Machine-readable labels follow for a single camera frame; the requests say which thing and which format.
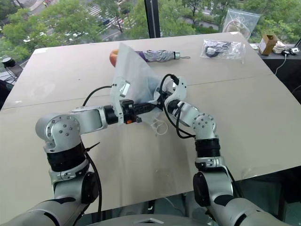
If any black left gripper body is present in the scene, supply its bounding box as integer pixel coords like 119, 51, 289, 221
119, 99, 143, 125

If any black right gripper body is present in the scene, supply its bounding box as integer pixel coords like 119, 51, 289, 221
155, 86, 175, 101

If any translucent white drawstring bag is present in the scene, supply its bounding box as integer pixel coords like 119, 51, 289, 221
109, 43, 170, 137

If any clear zip bag with items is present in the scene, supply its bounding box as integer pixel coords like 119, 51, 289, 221
222, 8, 261, 40

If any folded grey purple umbrella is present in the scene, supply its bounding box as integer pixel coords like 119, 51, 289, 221
135, 50, 191, 63

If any red apple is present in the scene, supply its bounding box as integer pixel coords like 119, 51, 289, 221
109, 49, 119, 68

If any grey robot torso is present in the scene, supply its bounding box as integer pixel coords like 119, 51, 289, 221
93, 213, 214, 226

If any small brown cardboard box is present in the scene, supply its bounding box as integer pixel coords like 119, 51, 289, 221
259, 34, 278, 56

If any white cloth bundle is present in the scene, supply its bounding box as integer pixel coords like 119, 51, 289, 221
273, 40, 285, 54

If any black round device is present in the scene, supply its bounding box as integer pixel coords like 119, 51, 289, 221
0, 57, 16, 69

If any small black electronic device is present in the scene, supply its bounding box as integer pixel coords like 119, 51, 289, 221
281, 48, 301, 57

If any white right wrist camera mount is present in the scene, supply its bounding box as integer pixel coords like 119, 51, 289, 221
169, 75, 189, 101

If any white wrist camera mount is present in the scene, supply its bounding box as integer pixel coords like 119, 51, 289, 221
169, 75, 189, 101
109, 79, 132, 125

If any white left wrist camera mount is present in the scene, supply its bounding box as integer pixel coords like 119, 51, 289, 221
109, 79, 132, 125

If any white drawstring cord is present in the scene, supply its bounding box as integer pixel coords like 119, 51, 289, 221
150, 118, 169, 137

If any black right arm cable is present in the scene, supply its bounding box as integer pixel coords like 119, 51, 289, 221
158, 73, 196, 139

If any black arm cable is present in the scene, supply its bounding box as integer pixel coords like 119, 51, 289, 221
158, 73, 196, 139
82, 85, 111, 107

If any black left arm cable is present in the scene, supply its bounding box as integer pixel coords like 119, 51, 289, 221
82, 85, 111, 107

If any clear bag with black cables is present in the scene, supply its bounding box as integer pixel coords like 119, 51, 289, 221
200, 39, 246, 64

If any black window frame post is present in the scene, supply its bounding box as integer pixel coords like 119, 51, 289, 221
143, 0, 161, 39

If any thin white cable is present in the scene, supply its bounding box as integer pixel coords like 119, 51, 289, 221
274, 53, 288, 75

